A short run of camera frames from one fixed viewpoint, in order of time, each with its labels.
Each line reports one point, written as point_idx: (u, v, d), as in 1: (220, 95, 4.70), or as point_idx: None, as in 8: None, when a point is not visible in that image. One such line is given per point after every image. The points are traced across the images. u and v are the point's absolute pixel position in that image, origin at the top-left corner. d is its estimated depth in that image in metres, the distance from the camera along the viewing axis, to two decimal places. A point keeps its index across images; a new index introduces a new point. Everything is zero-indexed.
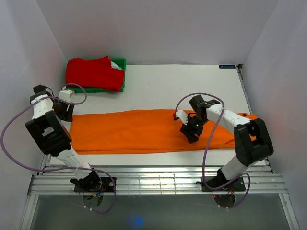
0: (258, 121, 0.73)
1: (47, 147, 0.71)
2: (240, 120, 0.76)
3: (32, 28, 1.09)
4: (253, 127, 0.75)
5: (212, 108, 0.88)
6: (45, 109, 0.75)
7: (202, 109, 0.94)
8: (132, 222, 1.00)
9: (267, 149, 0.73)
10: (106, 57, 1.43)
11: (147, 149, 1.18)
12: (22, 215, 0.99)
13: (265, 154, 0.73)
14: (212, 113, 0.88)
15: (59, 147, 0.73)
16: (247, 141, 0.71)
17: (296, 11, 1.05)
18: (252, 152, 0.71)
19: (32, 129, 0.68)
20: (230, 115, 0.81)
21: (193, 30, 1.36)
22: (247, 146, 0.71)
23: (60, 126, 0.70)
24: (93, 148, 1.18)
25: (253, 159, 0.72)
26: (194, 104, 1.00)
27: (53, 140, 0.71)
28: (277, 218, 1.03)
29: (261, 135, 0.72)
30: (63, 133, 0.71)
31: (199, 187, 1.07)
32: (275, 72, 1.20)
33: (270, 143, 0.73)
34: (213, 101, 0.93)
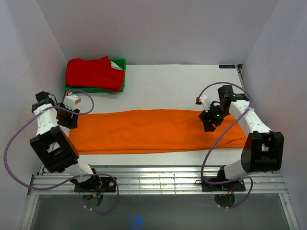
0: (278, 135, 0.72)
1: (53, 164, 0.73)
2: (258, 127, 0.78)
3: (31, 28, 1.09)
4: (269, 139, 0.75)
5: (237, 103, 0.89)
6: (50, 123, 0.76)
7: (228, 101, 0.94)
8: (132, 222, 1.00)
9: (273, 165, 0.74)
10: (106, 57, 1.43)
11: (148, 149, 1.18)
12: (22, 215, 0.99)
13: (270, 167, 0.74)
14: (235, 109, 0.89)
15: (66, 164, 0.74)
16: (256, 151, 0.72)
17: (297, 11, 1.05)
18: (256, 162, 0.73)
19: (38, 146, 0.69)
20: (250, 118, 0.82)
21: (193, 29, 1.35)
22: (254, 155, 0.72)
23: (66, 143, 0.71)
24: (93, 148, 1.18)
25: (253, 167, 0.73)
26: (221, 92, 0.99)
27: (59, 157, 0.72)
28: (277, 218, 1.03)
29: (274, 149, 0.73)
30: (70, 150, 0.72)
31: (199, 187, 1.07)
32: (275, 72, 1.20)
33: (279, 159, 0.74)
34: (242, 96, 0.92)
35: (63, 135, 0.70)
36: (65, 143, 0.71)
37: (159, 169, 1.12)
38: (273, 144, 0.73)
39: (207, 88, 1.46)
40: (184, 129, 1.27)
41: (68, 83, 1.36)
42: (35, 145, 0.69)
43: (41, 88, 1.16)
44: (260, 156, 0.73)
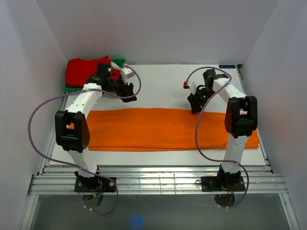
0: (252, 98, 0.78)
1: (62, 142, 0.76)
2: (236, 95, 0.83)
3: (32, 28, 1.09)
4: (245, 103, 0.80)
5: (218, 80, 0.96)
6: (82, 105, 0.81)
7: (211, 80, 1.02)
8: (132, 223, 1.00)
9: (252, 126, 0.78)
10: (106, 57, 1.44)
11: (147, 147, 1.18)
12: (23, 215, 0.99)
13: (250, 128, 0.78)
14: (217, 85, 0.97)
15: (71, 145, 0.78)
16: (235, 112, 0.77)
17: (297, 11, 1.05)
18: (237, 122, 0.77)
19: (59, 121, 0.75)
20: (230, 88, 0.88)
21: (193, 29, 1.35)
22: (234, 116, 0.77)
23: (79, 131, 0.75)
24: (92, 147, 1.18)
25: (235, 129, 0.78)
26: (206, 74, 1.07)
27: (68, 139, 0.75)
28: (277, 219, 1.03)
29: (250, 110, 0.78)
30: (79, 140, 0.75)
31: (199, 187, 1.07)
32: (274, 72, 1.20)
33: (257, 120, 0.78)
34: (223, 75, 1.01)
35: (81, 125, 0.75)
36: (79, 131, 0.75)
37: (159, 169, 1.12)
38: (249, 106, 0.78)
39: None
40: (184, 129, 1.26)
41: (68, 83, 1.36)
42: (58, 119, 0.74)
43: (41, 88, 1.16)
44: (239, 117, 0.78)
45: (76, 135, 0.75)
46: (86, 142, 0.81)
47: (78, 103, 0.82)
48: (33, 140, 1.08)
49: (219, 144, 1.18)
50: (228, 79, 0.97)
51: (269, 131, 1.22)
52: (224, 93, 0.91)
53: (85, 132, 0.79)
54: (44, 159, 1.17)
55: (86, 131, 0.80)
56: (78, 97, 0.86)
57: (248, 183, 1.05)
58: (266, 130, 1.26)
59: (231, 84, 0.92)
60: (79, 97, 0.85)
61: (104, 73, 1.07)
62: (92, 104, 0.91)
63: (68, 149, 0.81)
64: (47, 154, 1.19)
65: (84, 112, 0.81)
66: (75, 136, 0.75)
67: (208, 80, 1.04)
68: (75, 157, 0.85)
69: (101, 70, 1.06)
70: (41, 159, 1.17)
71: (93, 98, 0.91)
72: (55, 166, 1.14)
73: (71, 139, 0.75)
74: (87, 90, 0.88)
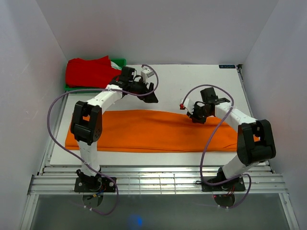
0: (265, 123, 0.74)
1: (76, 130, 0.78)
2: (245, 120, 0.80)
3: (32, 28, 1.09)
4: (257, 128, 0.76)
5: (221, 105, 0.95)
6: (101, 101, 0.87)
7: (212, 106, 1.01)
8: (132, 222, 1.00)
9: (268, 153, 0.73)
10: (106, 57, 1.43)
11: (147, 148, 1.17)
12: (23, 215, 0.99)
13: (267, 155, 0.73)
14: (219, 109, 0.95)
15: (81, 136, 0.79)
16: (250, 139, 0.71)
17: (297, 11, 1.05)
18: (253, 151, 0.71)
19: (77, 109, 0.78)
20: (236, 114, 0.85)
21: (193, 29, 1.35)
22: (249, 145, 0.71)
23: (94, 122, 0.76)
24: (97, 147, 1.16)
25: (253, 159, 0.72)
26: (204, 96, 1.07)
27: (81, 128, 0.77)
28: (277, 219, 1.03)
29: (265, 136, 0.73)
30: (91, 131, 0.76)
31: (199, 187, 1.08)
32: (274, 73, 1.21)
33: (274, 146, 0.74)
34: (223, 100, 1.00)
35: (96, 117, 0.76)
36: (93, 122, 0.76)
37: (159, 169, 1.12)
38: (262, 131, 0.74)
39: None
40: (185, 130, 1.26)
41: (68, 83, 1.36)
42: (77, 107, 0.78)
43: (41, 88, 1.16)
44: (255, 145, 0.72)
45: (90, 127, 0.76)
46: (96, 137, 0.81)
47: (99, 99, 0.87)
48: (33, 140, 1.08)
49: (220, 147, 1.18)
50: (229, 103, 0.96)
51: None
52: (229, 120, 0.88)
53: (98, 126, 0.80)
54: (44, 159, 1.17)
55: (100, 125, 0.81)
56: (100, 94, 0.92)
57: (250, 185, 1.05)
58: None
59: (235, 108, 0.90)
60: (101, 94, 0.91)
61: (127, 76, 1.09)
62: (109, 104, 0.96)
63: (79, 140, 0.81)
64: (47, 154, 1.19)
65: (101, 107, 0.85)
66: (88, 127, 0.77)
67: (209, 106, 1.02)
68: (82, 149, 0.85)
69: (124, 74, 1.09)
70: (41, 159, 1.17)
71: (112, 99, 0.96)
72: (55, 166, 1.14)
73: (84, 130, 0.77)
74: (109, 90, 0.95)
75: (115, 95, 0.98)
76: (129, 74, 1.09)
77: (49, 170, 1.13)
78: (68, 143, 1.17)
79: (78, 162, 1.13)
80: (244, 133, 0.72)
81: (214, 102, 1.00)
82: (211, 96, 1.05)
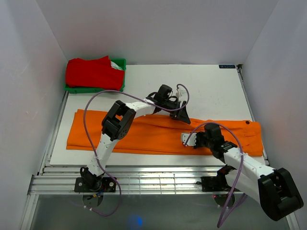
0: (283, 172, 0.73)
1: (106, 123, 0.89)
2: (262, 170, 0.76)
3: (32, 28, 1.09)
4: (277, 178, 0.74)
5: (230, 153, 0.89)
6: (135, 107, 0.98)
7: (219, 153, 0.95)
8: (132, 223, 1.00)
9: (295, 204, 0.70)
10: (106, 57, 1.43)
11: (149, 150, 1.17)
12: (23, 215, 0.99)
13: (294, 207, 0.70)
14: (230, 157, 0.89)
15: (109, 130, 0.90)
16: (274, 194, 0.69)
17: (297, 11, 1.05)
18: (280, 205, 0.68)
19: (115, 107, 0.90)
20: (250, 163, 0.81)
21: (193, 29, 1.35)
22: (274, 200, 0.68)
23: (125, 122, 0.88)
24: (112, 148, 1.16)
25: (281, 213, 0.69)
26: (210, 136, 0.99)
27: (112, 123, 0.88)
28: (277, 218, 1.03)
29: (287, 187, 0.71)
30: (120, 129, 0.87)
31: (199, 187, 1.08)
32: (274, 73, 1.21)
33: (299, 195, 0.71)
34: (230, 144, 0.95)
35: (128, 118, 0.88)
36: (124, 122, 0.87)
37: (159, 169, 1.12)
38: (282, 180, 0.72)
39: (207, 88, 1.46)
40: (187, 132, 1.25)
41: (68, 83, 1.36)
42: (115, 105, 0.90)
43: (40, 88, 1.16)
44: (280, 199, 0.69)
45: (120, 125, 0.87)
46: (121, 136, 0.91)
47: (135, 105, 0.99)
48: (33, 141, 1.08)
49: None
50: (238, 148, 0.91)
51: (270, 132, 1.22)
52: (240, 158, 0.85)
53: (126, 128, 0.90)
54: (44, 159, 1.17)
55: (127, 127, 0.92)
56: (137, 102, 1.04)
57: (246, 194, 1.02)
58: (266, 130, 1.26)
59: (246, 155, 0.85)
60: (137, 103, 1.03)
61: (164, 95, 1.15)
62: (140, 114, 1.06)
63: (104, 132, 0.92)
64: (47, 154, 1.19)
65: (136, 111, 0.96)
66: (117, 125, 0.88)
67: (217, 153, 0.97)
68: (101, 143, 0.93)
69: (161, 93, 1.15)
70: (41, 159, 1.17)
71: (145, 110, 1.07)
72: (55, 166, 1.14)
73: (113, 126, 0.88)
74: (145, 101, 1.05)
75: (149, 108, 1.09)
76: (165, 94, 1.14)
77: (48, 170, 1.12)
78: (68, 143, 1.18)
79: (78, 162, 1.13)
80: (265, 189, 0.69)
81: (220, 148, 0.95)
82: (218, 137, 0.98)
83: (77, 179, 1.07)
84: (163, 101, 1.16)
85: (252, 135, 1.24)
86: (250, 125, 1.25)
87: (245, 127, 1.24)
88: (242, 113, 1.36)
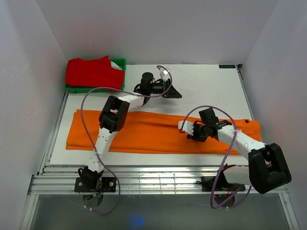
0: (274, 147, 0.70)
1: (103, 118, 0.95)
2: (253, 144, 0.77)
3: (31, 27, 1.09)
4: (268, 153, 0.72)
5: (224, 130, 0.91)
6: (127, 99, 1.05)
7: (214, 130, 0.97)
8: (132, 222, 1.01)
9: (282, 178, 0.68)
10: (106, 57, 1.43)
11: (148, 149, 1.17)
12: (23, 216, 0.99)
13: (282, 181, 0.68)
14: (223, 134, 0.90)
15: (107, 124, 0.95)
16: (262, 168, 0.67)
17: (297, 11, 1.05)
18: (267, 179, 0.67)
19: (109, 101, 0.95)
20: (242, 138, 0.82)
21: (192, 29, 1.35)
22: (262, 174, 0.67)
23: (121, 114, 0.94)
24: (114, 148, 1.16)
25: (268, 188, 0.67)
26: (204, 118, 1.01)
27: (110, 117, 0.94)
28: (277, 218, 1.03)
29: (277, 162, 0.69)
30: (117, 121, 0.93)
31: (199, 187, 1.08)
32: (274, 72, 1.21)
33: (288, 171, 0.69)
34: (225, 122, 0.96)
35: (123, 110, 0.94)
36: (121, 115, 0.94)
37: (159, 169, 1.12)
38: (273, 156, 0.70)
39: (207, 88, 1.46)
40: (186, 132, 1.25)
41: (68, 83, 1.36)
42: (109, 100, 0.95)
43: (41, 87, 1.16)
44: (268, 173, 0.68)
45: (117, 118, 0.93)
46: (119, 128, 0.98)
47: (126, 98, 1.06)
48: (33, 141, 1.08)
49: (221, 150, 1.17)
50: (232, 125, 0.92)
51: (269, 132, 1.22)
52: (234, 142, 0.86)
53: (123, 119, 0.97)
54: (45, 158, 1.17)
55: (123, 119, 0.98)
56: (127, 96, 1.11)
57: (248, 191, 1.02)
58: (266, 130, 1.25)
59: (239, 131, 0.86)
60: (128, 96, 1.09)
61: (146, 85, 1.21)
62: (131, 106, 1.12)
63: (102, 127, 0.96)
64: (47, 154, 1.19)
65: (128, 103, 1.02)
66: (114, 119, 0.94)
67: (211, 130, 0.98)
68: (100, 138, 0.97)
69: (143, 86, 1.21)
70: (41, 159, 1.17)
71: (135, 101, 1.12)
72: (55, 166, 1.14)
73: (112, 119, 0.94)
74: (134, 95, 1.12)
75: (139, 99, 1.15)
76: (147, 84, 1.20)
77: (48, 170, 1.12)
78: (69, 143, 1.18)
79: (78, 162, 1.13)
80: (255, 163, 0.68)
81: (215, 126, 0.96)
82: (211, 117, 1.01)
83: (76, 179, 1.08)
84: (148, 89, 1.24)
85: (252, 136, 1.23)
86: (250, 124, 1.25)
87: (245, 125, 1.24)
88: (242, 113, 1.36)
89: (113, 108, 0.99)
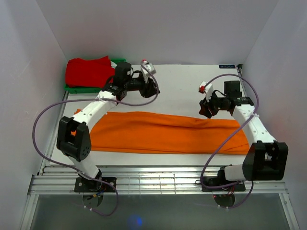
0: (282, 147, 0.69)
1: (62, 146, 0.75)
2: (262, 136, 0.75)
3: (31, 27, 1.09)
4: (273, 148, 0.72)
5: (241, 109, 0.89)
6: (88, 114, 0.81)
7: (231, 105, 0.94)
8: (132, 222, 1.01)
9: (274, 175, 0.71)
10: (106, 57, 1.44)
11: (148, 149, 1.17)
12: (23, 216, 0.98)
13: (271, 178, 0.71)
14: (239, 112, 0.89)
15: (69, 154, 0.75)
16: (259, 161, 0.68)
17: (297, 11, 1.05)
18: (259, 171, 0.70)
19: (62, 126, 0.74)
20: (255, 126, 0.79)
21: (192, 29, 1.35)
22: (257, 165, 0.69)
23: (79, 141, 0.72)
24: (115, 148, 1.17)
25: (255, 177, 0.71)
26: (227, 88, 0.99)
27: (68, 145, 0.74)
28: (277, 218, 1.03)
29: (277, 159, 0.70)
30: (77, 150, 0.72)
31: (200, 187, 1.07)
32: (274, 72, 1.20)
33: (282, 171, 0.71)
34: (246, 100, 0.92)
35: (81, 135, 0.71)
36: (79, 141, 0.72)
37: (159, 169, 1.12)
38: (276, 155, 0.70)
39: None
40: (186, 132, 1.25)
41: (68, 83, 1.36)
42: (62, 124, 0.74)
43: (40, 88, 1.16)
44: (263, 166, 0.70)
45: (76, 146, 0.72)
46: (86, 153, 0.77)
47: (87, 113, 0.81)
48: None
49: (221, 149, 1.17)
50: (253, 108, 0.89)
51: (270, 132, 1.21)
52: (245, 126, 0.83)
53: (87, 143, 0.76)
54: (45, 158, 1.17)
55: (88, 141, 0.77)
56: (89, 105, 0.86)
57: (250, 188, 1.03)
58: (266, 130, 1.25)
59: (257, 117, 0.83)
60: (90, 106, 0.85)
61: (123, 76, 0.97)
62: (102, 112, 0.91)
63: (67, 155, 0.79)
64: (47, 154, 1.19)
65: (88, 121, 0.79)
66: (74, 147, 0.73)
67: (229, 103, 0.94)
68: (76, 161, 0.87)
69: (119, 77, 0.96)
70: (41, 159, 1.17)
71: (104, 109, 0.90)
72: (55, 165, 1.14)
73: (71, 148, 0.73)
74: (99, 99, 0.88)
75: (107, 104, 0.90)
76: (124, 75, 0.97)
77: (48, 170, 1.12)
78: None
79: None
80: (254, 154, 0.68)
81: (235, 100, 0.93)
82: (234, 91, 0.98)
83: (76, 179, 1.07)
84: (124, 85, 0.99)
85: None
86: None
87: None
88: None
89: (72, 131, 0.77)
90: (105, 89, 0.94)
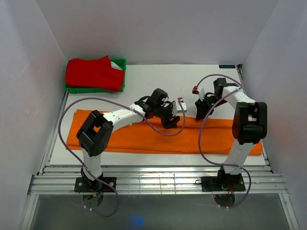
0: (262, 105, 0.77)
1: (80, 135, 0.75)
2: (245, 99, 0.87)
3: (31, 27, 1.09)
4: (255, 109, 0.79)
5: (228, 87, 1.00)
6: (116, 117, 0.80)
7: (220, 89, 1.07)
8: (132, 222, 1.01)
9: (259, 132, 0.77)
10: (106, 57, 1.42)
11: (148, 149, 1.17)
12: (23, 216, 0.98)
13: (257, 134, 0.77)
14: (227, 90, 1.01)
15: (84, 145, 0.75)
16: (242, 117, 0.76)
17: (297, 11, 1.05)
18: (243, 127, 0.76)
19: (90, 117, 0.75)
20: (239, 95, 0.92)
21: (192, 29, 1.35)
22: (241, 121, 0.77)
23: (99, 138, 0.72)
24: (116, 148, 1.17)
25: (242, 134, 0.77)
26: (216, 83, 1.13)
27: (86, 137, 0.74)
28: (277, 218, 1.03)
29: (258, 116, 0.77)
30: (94, 145, 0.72)
31: (199, 187, 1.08)
32: (274, 72, 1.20)
33: (265, 126, 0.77)
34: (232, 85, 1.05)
35: (103, 133, 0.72)
36: (99, 137, 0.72)
37: (159, 169, 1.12)
38: (258, 112, 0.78)
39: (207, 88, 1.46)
40: (186, 133, 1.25)
41: (68, 83, 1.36)
42: (91, 116, 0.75)
43: (40, 87, 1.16)
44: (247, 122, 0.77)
45: (94, 140, 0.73)
46: (99, 151, 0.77)
47: (115, 116, 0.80)
48: (33, 141, 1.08)
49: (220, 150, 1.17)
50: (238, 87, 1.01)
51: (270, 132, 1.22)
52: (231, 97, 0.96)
53: (104, 143, 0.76)
54: (45, 158, 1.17)
55: (106, 142, 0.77)
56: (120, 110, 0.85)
57: (249, 186, 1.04)
58: None
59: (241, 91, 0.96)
60: (121, 111, 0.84)
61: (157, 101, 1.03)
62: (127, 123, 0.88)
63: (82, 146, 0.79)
64: (47, 154, 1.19)
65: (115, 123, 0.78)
66: (92, 141, 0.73)
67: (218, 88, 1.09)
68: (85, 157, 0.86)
69: (153, 99, 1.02)
70: (41, 159, 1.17)
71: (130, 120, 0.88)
72: (55, 165, 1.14)
73: (88, 140, 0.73)
74: (131, 109, 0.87)
75: (135, 116, 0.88)
76: (158, 99, 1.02)
77: (49, 170, 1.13)
78: (68, 143, 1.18)
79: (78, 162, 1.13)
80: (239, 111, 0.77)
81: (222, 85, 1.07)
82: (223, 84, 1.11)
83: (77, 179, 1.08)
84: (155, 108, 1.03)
85: None
86: None
87: None
88: None
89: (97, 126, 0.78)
90: (138, 103, 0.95)
